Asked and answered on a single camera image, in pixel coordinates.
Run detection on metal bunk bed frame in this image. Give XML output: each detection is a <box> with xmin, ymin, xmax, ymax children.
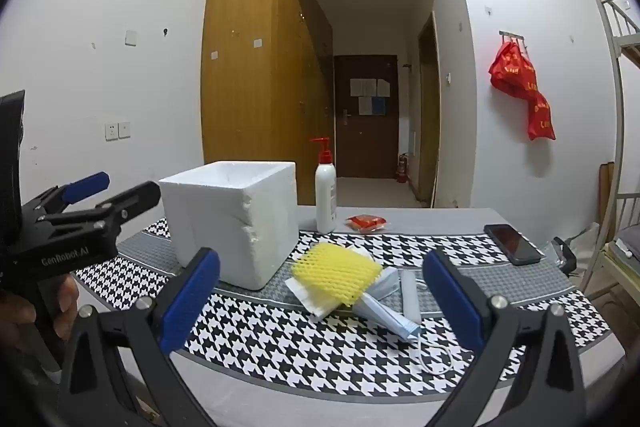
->
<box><xmin>580</xmin><ymin>0</ymin><xmax>639</xmax><ymax>294</ymax></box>

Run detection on blue face mask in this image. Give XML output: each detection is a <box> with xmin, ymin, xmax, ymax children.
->
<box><xmin>352</xmin><ymin>267</ymin><xmax>454</xmax><ymax>375</ymax></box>

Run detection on person's left hand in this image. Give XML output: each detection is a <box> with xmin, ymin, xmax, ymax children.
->
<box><xmin>0</xmin><ymin>274</ymin><xmax>79</xmax><ymax>352</ymax></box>

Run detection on white foam bar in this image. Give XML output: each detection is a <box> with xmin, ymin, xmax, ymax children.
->
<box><xmin>400</xmin><ymin>270</ymin><xmax>421</xmax><ymax>325</ymax></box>

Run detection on red snack packet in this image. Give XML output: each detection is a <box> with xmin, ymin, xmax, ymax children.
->
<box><xmin>345</xmin><ymin>215</ymin><xmax>386</xmax><ymax>234</ymax></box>

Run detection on wooden sticks by wall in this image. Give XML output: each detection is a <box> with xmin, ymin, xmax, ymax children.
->
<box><xmin>598</xmin><ymin>161</ymin><xmax>615</xmax><ymax>225</ymax></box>

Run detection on yellow foam net sleeve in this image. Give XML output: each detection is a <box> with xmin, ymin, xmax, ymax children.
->
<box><xmin>292</xmin><ymin>243</ymin><xmax>383</xmax><ymax>306</ymax></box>

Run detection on white lotion pump bottle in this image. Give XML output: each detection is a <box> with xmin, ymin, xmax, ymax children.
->
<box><xmin>312</xmin><ymin>136</ymin><xmax>336</xmax><ymax>234</ymax></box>

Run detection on side wooden door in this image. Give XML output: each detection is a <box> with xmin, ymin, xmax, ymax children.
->
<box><xmin>418</xmin><ymin>13</ymin><xmax>440</xmax><ymax>208</ymax></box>

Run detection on black smartphone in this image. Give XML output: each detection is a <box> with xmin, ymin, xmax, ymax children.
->
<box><xmin>484</xmin><ymin>225</ymin><xmax>542</xmax><ymax>265</ymax></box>

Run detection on dark brown entrance door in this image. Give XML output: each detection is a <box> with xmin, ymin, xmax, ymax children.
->
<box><xmin>334</xmin><ymin>54</ymin><xmax>399</xmax><ymax>179</ymax></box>

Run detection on white wall switch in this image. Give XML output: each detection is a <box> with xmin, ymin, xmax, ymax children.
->
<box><xmin>118</xmin><ymin>121</ymin><xmax>131</xmax><ymax>140</ymax></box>

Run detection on white foam sheet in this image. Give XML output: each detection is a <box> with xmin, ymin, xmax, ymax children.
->
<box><xmin>285</xmin><ymin>274</ymin><xmax>345</xmax><ymax>320</ymax></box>

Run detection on white wall socket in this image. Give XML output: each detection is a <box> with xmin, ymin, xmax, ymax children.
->
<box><xmin>104</xmin><ymin>124</ymin><xmax>118</xmax><ymax>141</ymax></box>

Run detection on red hanging bag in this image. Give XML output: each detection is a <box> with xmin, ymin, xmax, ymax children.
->
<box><xmin>488</xmin><ymin>37</ymin><xmax>556</xmax><ymax>141</ymax></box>

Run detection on white styrofoam box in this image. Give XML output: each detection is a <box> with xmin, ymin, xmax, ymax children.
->
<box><xmin>160</xmin><ymin>161</ymin><xmax>298</xmax><ymax>291</ymax></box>

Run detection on red fire extinguisher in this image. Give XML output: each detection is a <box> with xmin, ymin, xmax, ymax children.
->
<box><xmin>395</xmin><ymin>153</ymin><xmax>409</xmax><ymax>183</ymax></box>

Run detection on wooden wardrobe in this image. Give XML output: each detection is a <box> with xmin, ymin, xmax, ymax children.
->
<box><xmin>201</xmin><ymin>0</ymin><xmax>334</xmax><ymax>205</ymax></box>

